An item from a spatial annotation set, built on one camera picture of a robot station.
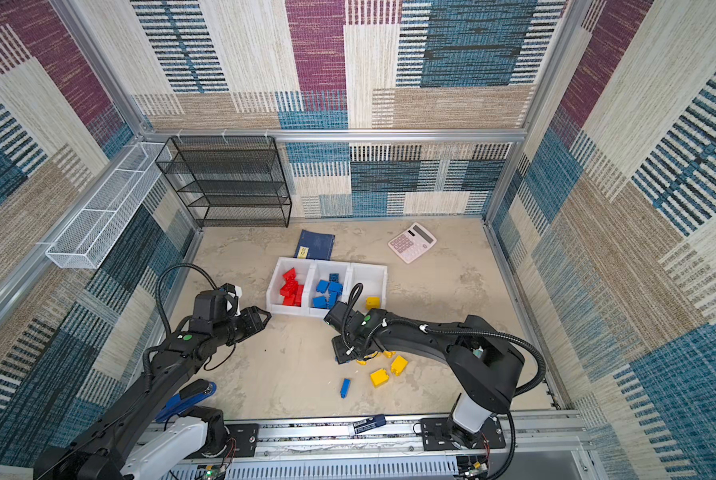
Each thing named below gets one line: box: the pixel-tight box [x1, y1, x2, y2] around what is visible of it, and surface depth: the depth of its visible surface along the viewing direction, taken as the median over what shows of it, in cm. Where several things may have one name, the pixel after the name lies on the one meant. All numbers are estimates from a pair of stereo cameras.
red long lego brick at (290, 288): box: [279, 280, 299, 297], surface depth 98 cm
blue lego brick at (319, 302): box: [311, 295, 328, 309], surface depth 98 cm
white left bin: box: [266, 257, 315, 314], surface depth 96 cm
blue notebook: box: [294, 229, 335, 261], surface depth 114 cm
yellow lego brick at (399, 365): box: [391, 355, 408, 376], surface depth 85 cm
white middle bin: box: [309, 260, 352, 309], surface depth 101 cm
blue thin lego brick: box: [340, 378, 351, 399], surface depth 81 cm
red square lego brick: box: [282, 267, 298, 287], surface depth 102 cm
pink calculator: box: [388, 222, 437, 264], surface depth 113 cm
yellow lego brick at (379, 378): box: [370, 368, 390, 388], surface depth 83 cm
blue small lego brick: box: [328, 281, 343, 302], surface depth 99 cm
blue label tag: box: [352, 414, 387, 434], surface depth 76 cm
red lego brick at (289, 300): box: [282, 294, 296, 307], surface depth 96 cm
